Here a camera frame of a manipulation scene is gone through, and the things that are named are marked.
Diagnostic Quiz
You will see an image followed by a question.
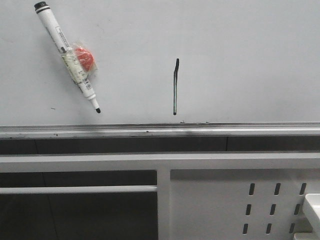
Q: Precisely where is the white metal stand frame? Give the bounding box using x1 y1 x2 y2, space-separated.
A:
0 152 320 240

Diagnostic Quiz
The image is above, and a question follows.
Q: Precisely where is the white whiteboard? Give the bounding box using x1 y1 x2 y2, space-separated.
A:
0 0 320 139

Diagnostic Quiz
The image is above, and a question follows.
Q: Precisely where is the upper white plastic tray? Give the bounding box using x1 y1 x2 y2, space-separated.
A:
302 193 320 239

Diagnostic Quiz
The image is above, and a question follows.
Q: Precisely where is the white black whiteboard marker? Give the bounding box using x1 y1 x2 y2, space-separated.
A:
34 1 101 113

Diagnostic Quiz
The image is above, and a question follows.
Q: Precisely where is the white perforated pegboard panel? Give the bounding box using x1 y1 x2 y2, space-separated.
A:
169 169 320 240

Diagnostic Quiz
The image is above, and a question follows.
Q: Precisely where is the red round magnet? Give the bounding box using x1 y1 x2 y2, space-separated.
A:
74 46 95 72

